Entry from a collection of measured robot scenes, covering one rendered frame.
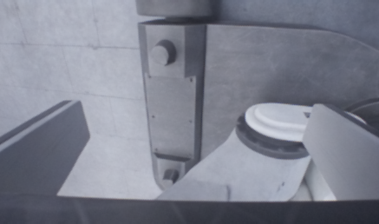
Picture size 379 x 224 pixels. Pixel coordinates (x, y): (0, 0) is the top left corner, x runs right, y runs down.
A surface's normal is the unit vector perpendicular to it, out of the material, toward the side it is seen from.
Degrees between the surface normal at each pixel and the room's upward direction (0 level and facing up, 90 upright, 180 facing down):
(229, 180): 90
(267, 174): 90
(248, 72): 0
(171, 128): 0
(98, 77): 0
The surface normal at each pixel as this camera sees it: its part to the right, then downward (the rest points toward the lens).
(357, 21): -0.21, 0.47
